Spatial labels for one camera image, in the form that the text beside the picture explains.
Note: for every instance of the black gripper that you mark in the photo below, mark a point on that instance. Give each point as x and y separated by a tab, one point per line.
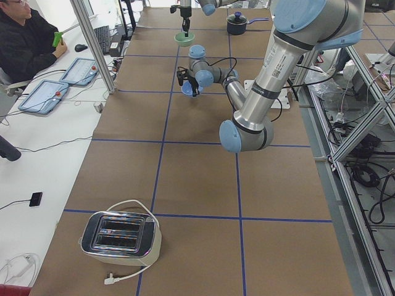
192	82
185	12

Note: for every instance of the blue bowl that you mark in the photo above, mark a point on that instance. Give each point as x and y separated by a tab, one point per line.
187	89

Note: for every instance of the green bowl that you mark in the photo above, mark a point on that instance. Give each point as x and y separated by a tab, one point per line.
184	39

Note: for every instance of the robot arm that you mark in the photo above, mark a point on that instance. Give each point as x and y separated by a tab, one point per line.
298	27
208	7

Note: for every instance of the dark blue saucepan with lid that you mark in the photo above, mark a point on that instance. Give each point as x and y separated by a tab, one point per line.
237	23

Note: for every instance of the black keyboard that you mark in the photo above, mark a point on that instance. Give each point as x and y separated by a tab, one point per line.
103	37

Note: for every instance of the black computer mouse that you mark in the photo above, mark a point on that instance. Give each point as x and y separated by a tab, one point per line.
80	47

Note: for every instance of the far blue teach pendant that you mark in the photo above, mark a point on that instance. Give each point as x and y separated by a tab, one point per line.
80	73

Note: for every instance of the blue teach pendant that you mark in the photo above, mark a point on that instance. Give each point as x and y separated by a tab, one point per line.
80	73
44	97

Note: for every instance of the green handheld object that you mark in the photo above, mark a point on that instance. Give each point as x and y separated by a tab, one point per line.
57	39

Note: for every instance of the clear plastic bag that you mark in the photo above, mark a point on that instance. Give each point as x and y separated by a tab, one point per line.
329	91

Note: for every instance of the near blue teach pendant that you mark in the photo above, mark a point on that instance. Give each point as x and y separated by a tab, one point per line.
44	97

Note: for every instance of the seated person in black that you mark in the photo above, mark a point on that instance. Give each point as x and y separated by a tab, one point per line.
26	42

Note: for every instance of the silver white toaster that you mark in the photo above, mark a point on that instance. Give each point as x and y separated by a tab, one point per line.
122	238

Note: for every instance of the small black square device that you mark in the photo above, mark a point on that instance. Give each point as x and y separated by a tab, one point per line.
35	199

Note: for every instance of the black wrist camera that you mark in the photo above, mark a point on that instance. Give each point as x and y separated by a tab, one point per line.
182	75
174	8

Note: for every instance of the white camera stand column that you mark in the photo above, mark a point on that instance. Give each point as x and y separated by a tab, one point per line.
281	103

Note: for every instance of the aluminium frame post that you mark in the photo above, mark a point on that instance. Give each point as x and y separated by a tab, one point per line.
88	32

